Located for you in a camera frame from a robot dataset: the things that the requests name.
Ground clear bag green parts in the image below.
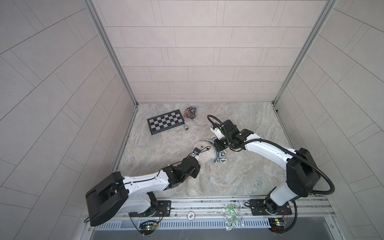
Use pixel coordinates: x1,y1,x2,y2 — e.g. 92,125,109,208
224,204,245,231

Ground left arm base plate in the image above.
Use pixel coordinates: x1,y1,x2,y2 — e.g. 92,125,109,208
129,201,172,218

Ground left green circuit board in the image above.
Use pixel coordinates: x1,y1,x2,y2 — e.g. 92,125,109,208
139,220,159,236

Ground bag of colourful small pieces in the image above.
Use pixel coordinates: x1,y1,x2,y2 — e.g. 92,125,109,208
184,107,197,120

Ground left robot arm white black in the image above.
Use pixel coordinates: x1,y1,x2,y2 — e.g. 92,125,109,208
86,154,201,227

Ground black corrugated cable hose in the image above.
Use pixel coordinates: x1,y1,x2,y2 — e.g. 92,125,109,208
206,114,336,234

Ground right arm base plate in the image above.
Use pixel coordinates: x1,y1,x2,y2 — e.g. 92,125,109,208
245,199,294,216

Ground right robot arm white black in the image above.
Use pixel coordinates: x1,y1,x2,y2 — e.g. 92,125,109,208
211,120,320,215

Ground aluminium front rail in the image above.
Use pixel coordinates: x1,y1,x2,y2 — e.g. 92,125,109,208
83,195,334,222

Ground white teddy bear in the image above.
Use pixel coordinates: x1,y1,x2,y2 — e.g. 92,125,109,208
187,138,221,197

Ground blue white striped shirt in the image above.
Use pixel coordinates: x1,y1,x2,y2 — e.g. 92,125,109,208
209,136,227,164

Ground green circuit board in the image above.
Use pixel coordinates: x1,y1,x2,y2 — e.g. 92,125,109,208
139,220,159,236
268,218,286,233

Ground right green circuit board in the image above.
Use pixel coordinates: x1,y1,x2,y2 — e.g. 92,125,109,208
268,218,286,233

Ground black white chessboard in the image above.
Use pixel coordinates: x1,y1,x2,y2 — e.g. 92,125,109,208
147,110,185,135

